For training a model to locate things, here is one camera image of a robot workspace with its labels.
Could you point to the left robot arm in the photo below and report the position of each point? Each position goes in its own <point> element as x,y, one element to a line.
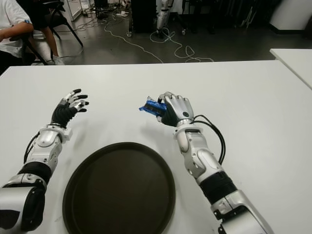
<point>44,148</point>

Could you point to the blue Oreo packet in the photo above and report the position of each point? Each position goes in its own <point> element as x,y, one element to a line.
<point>152,107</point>

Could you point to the white cabinet panel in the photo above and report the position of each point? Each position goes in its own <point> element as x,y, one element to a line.
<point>73,8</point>

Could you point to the white side table corner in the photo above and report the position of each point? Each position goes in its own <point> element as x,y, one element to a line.
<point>295,63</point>

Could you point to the dark round tray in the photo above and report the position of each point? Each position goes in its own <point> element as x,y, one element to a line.
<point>119,187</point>

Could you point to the folded metal stand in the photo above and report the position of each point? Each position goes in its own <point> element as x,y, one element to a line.
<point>247,18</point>

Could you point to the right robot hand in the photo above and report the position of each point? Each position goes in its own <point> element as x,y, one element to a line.
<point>179,109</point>

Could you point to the white pillar black base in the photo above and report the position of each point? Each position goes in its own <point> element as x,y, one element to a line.
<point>290,14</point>

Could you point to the black wheeled cabinet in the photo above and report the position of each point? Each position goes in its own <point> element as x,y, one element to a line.
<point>143,14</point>

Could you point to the black wheeled stand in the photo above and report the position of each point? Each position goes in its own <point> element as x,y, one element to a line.
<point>181,22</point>

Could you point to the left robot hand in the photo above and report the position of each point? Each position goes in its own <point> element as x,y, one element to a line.
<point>62,113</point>

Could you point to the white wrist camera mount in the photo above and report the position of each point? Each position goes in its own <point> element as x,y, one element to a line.
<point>68,134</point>

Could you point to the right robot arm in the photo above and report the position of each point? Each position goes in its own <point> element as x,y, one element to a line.
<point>202,158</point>

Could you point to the person in white shirt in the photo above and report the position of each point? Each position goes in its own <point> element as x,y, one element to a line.
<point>9,14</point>

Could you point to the silver standing robot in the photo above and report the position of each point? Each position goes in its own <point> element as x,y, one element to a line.
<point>162,17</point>

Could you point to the white power strip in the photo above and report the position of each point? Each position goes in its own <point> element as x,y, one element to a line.
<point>122,13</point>

